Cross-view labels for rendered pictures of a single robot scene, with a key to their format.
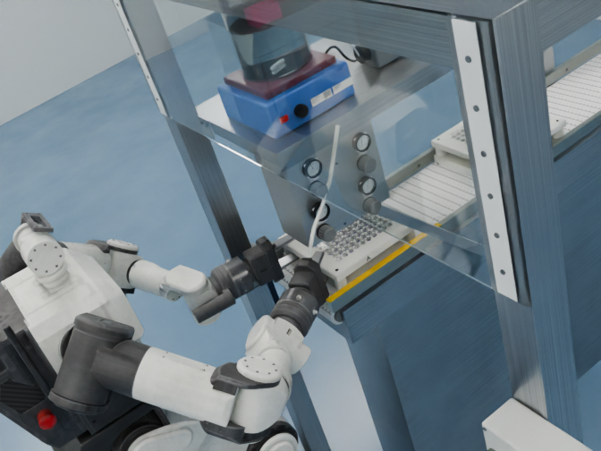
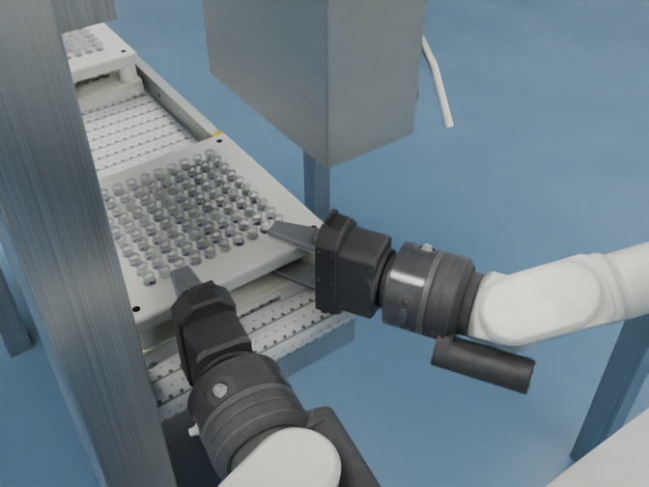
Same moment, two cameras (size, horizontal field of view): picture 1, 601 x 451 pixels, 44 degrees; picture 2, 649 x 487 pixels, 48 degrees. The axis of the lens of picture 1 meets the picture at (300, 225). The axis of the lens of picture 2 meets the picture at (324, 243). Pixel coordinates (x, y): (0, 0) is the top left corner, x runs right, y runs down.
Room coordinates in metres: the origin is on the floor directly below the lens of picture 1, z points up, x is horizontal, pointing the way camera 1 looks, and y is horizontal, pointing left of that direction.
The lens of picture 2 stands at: (1.44, 0.56, 1.49)
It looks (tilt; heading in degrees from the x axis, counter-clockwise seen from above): 42 degrees down; 259
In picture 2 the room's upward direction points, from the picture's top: straight up
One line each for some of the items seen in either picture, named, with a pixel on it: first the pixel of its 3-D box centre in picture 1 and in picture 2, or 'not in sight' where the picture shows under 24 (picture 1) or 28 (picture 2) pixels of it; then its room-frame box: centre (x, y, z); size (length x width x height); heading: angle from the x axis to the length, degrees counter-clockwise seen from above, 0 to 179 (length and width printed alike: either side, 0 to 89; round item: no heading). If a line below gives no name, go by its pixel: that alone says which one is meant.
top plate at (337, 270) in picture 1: (345, 233); (183, 220); (1.47, -0.10, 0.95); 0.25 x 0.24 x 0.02; 25
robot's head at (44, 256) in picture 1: (40, 252); not in sight; (1.22, 0.47, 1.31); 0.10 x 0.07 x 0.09; 24
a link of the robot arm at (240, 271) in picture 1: (251, 268); (224, 375); (1.45, 0.14, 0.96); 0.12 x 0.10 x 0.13; 107
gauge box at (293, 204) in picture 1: (325, 175); (304, 8); (1.33, -0.08, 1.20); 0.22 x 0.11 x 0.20; 115
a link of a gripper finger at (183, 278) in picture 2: (282, 241); (189, 287); (1.47, 0.05, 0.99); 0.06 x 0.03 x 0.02; 107
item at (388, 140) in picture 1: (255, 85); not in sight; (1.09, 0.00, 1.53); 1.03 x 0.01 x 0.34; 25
